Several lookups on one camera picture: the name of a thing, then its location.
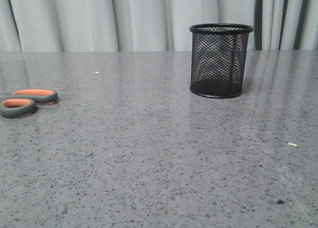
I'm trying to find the grey pleated curtain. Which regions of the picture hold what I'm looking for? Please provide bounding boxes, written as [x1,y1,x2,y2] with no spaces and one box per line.
[0,0,318,52]

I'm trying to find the small black crumb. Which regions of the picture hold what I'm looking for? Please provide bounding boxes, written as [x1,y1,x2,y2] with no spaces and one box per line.
[277,199,285,205]

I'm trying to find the black mesh pen bucket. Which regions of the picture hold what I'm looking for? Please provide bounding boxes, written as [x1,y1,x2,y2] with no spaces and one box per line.
[189,23,253,98]

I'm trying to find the grey orange handled scissors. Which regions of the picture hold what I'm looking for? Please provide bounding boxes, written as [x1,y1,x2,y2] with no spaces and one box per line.
[0,89,58,118]

